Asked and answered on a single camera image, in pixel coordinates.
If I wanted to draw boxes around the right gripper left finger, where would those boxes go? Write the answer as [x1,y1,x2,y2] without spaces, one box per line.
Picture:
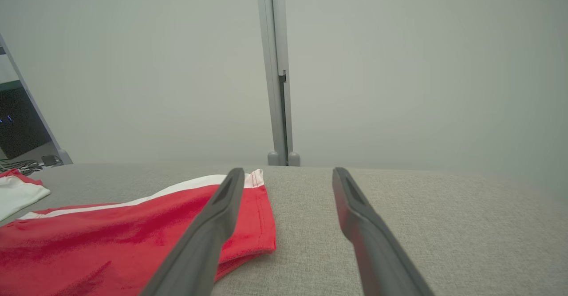
[139,167,246,296]

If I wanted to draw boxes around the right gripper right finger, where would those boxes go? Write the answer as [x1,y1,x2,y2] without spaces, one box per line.
[331,167,436,296]

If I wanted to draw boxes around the red garment with white stripes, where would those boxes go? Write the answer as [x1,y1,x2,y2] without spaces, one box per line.
[0,168,277,296]

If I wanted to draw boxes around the red Bulls jersey white sleeves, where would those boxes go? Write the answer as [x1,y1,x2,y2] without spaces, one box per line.
[0,168,51,222]

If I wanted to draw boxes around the dark monitor screen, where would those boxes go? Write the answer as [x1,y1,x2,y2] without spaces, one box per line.
[0,81,55,161]

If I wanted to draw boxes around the grey partition post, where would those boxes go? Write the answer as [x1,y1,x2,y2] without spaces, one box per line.
[255,0,301,167]

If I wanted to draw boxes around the grey slanted metal frame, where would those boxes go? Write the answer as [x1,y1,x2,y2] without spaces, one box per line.
[0,33,74,166]

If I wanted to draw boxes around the black cable bundle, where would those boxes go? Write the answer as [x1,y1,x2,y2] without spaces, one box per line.
[0,158,45,177]

